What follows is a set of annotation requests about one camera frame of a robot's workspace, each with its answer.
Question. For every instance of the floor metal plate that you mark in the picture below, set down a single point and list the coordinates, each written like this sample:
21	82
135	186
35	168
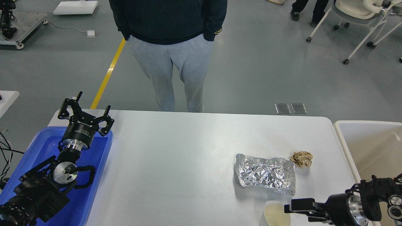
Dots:
299	108
282	108

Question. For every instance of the person in grey sweatpants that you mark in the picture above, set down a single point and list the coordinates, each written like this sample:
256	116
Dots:
167	33

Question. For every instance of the crumpled silver foil bag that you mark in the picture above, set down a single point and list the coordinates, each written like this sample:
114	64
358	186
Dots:
274	174

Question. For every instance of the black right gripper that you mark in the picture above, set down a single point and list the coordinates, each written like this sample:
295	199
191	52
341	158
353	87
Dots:
340	210

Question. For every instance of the right floor metal plate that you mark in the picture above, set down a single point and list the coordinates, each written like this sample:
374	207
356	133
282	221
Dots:
299	108

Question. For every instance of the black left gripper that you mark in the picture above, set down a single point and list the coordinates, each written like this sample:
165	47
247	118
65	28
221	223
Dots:
82	127

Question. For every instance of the crumpled brown paper ball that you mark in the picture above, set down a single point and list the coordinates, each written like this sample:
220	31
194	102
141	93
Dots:
302	159

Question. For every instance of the white flat board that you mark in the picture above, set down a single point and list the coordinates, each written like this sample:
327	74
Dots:
76	7

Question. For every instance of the white power adapter with cable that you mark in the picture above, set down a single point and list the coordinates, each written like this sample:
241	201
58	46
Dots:
88	33

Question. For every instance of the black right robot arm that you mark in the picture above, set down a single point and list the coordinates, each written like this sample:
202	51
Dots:
375	191

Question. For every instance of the white paper cup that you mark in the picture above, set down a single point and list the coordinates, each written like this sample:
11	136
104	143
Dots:
273	215

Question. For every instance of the metal cart with robot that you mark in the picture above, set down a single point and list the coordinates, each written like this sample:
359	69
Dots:
16	26

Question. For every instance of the left floor metal plate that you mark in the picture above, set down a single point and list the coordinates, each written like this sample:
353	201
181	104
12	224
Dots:
282	108

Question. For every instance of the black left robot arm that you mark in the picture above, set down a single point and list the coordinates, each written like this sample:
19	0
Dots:
42	191

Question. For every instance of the white office chair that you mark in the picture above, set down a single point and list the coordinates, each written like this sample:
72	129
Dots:
371	13

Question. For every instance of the white side table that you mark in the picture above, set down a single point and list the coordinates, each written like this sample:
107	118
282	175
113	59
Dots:
7	99

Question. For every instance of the white plastic bin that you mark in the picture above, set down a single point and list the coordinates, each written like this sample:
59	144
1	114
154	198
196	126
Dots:
371	147

